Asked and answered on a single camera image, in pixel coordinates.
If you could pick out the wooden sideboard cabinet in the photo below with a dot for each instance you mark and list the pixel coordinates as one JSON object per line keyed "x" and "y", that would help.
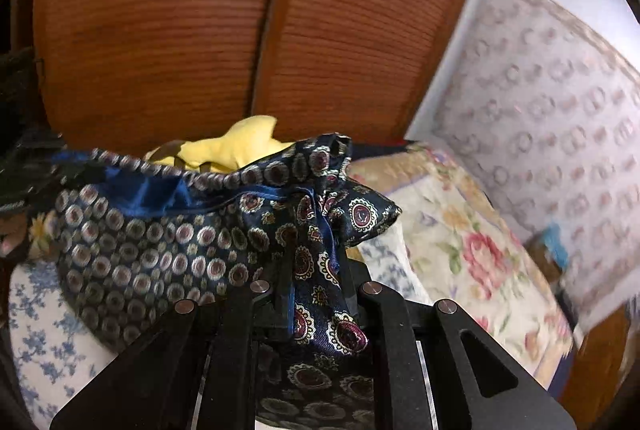
{"x": 600, "y": 360}

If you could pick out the crumpled blue cloth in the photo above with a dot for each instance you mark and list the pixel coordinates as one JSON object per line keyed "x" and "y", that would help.
{"x": 557, "y": 240}

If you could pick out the wooden wardrobe doors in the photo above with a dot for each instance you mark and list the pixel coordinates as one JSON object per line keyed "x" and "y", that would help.
{"x": 175, "y": 34}

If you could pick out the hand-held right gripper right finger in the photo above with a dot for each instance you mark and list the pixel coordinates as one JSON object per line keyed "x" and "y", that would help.
{"x": 356, "y": 295}

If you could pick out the navy patterned satin pajama top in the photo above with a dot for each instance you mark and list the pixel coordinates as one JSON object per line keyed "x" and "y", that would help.
{"x": 150, "y": 250}

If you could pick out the small cardboard box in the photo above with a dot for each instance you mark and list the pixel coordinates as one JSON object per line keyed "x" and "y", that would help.
{"x": 545, "y": 260}

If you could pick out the yellow plush toy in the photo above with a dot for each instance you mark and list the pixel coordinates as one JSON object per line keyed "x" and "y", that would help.
{"x": 240, "y": 139}

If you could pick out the blue floral white sheet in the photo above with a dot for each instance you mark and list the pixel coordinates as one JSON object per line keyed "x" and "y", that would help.
{"x": 45, "y": 335}

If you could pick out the floral cream blanket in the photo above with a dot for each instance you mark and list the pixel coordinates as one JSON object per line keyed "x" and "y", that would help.
{"x": 450, "y": 230}

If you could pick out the circle patterned sheer curtain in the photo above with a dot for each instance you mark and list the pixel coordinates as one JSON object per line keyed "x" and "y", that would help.
{"x": 550, "y": 109}

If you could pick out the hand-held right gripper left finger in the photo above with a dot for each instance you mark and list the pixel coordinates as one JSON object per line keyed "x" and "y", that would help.
{"x": 280, "y": 310}

